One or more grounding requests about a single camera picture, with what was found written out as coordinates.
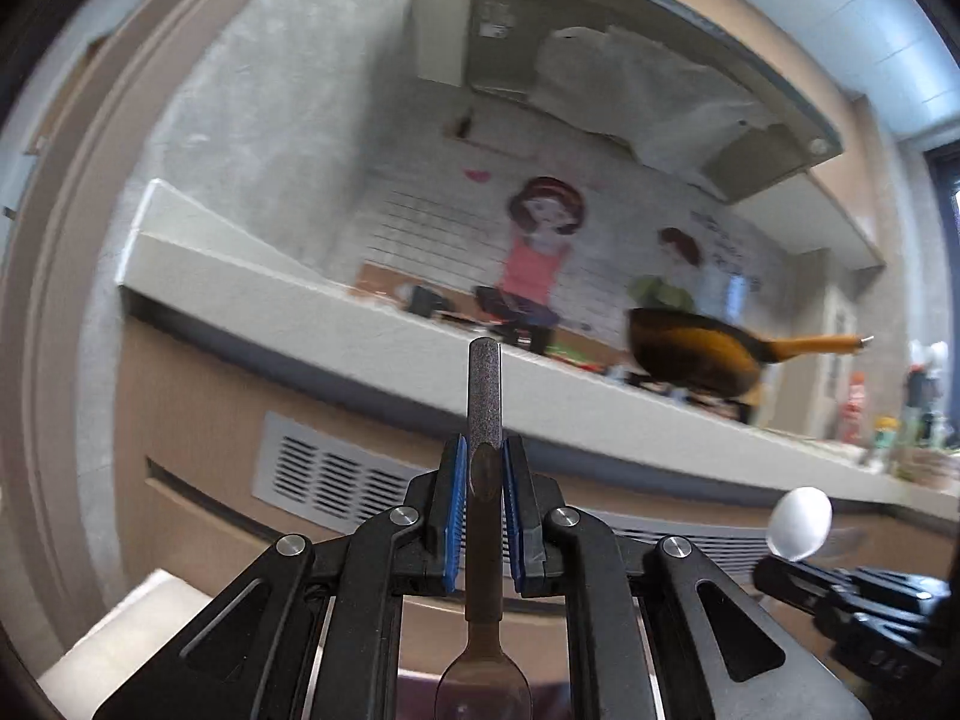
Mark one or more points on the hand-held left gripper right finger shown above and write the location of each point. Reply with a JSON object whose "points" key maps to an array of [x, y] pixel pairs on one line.
{"points": [[512, 517]]}

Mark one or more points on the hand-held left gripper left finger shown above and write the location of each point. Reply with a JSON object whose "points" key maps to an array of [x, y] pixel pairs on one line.
{"points": [[450, 517]]}

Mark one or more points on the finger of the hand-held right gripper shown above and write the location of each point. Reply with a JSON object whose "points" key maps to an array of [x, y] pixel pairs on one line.
{"points": [[885, 585], [787, 585]]}

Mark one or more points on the white plastic spoon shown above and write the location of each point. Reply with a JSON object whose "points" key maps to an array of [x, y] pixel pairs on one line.
{"points": [[801, 521]]}

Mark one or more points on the long grey vent grille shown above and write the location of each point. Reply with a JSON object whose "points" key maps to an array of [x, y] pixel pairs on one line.
{"points": [[322, 469]]}

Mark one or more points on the yellow lid cup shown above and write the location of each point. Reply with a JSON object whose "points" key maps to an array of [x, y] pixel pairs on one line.
{"points": [[885, 439]]}

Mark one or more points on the orange jar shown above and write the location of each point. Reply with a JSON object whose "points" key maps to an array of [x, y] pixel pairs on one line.
{"points": [[855, 409]]}

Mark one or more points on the items on counter right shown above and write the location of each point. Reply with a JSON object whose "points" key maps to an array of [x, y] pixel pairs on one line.
{"points": [[926, 390]]}

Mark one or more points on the black gas stove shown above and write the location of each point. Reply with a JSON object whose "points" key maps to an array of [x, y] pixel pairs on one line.
{"points": [[487, 315]]}

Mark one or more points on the light stone kitchen counter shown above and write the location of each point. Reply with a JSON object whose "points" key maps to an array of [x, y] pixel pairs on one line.
{"points": [[300, 315]]}

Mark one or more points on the white plastic cover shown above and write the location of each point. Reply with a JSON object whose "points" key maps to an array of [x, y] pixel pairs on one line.
{"points": [[645, 97]]}

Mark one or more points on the steel range hood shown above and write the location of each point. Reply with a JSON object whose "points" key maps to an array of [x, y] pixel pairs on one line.
{"points": [[637, 30]]}

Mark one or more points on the cartoon wall sticker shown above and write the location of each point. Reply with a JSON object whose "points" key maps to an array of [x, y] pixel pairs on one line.
{"points": [[540, 255]]}

